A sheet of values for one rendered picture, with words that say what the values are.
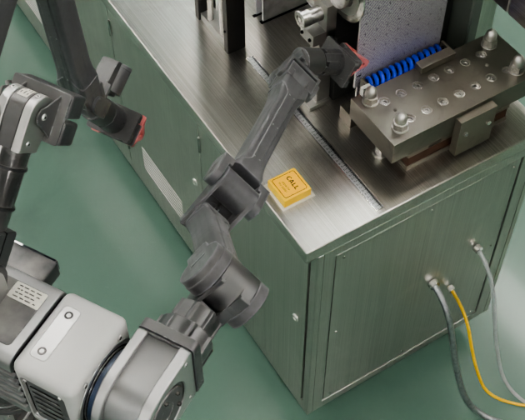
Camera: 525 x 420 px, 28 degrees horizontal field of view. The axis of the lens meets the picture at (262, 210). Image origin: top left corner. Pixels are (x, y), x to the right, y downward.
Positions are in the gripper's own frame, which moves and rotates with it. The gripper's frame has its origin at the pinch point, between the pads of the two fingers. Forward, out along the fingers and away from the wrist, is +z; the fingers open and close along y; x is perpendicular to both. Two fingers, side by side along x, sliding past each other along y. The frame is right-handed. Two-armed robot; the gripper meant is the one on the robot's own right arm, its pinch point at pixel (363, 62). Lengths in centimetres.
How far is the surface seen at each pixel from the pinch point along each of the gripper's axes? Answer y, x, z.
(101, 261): -56, -119, 8
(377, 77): 2.9, -2.0, 3.4
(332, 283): 25.7, -42.6, -3.3
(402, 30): 0.3, 8.8, 5.8
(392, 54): 0.3, 2.4, 7.2
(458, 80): 12.2, 4.5, 17.3
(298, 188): 12.0, -25.1, -14.0
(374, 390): 26, -96, 48
